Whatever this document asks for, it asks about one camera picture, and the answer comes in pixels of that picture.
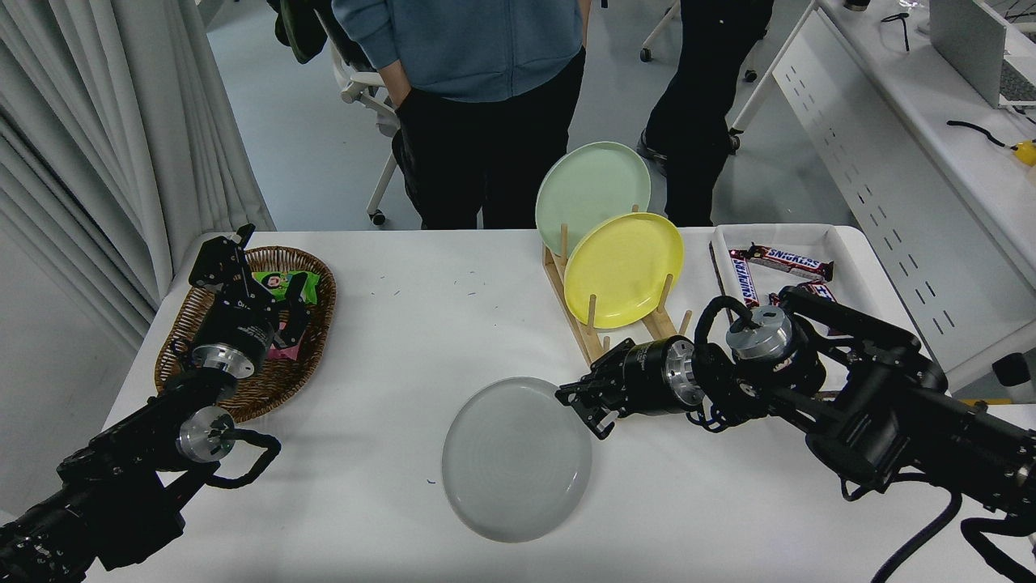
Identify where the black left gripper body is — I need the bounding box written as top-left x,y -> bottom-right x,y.
193,296 -> 281,371

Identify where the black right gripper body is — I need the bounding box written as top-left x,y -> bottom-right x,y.
623,338 -> 677,416

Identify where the grey plate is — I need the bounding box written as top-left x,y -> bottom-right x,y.
441,377 -> 593,543

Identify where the wooden plate rack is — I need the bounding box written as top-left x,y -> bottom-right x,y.
541,204 -> 695,375

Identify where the yellow plate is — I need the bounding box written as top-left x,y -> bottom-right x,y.
563,212 -> 685,330

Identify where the pale green plate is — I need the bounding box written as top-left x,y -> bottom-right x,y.
534,141 -> 652,258

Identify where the green snack packet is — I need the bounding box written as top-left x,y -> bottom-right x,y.
253,270 -> 321,306

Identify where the pink snack packet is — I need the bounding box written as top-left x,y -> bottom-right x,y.
265,320 -> 304,361

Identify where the brown wicker basket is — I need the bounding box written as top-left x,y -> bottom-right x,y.
154,245 -> 337,424

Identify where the white office chair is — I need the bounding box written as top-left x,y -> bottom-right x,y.
639,0 -> 681,63
324,32 -> 405,226

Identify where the white tray with cork base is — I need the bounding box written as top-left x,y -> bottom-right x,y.
709,223 -> 895,337

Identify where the long snickers bar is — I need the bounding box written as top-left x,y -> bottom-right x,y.
745,243 -> 834,282

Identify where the grey curtain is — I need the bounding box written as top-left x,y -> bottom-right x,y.
0,0 -> 276,357

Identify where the dark green jacket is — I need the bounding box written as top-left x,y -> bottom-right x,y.
267,0 -> 329,65

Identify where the person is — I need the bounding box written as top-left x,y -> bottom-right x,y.
635,0 -> 775,228
330,0 -> 588,231

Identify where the black cylindrical object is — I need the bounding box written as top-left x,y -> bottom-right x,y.
991,352 -> 1036,403

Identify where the white perforated desk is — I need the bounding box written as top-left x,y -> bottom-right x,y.
728,0 -> 1036,394

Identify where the silver laptop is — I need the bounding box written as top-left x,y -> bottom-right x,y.
928,0 -> 1036,110

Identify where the thin black cable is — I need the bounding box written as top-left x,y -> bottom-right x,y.
881,11 -> 911,53

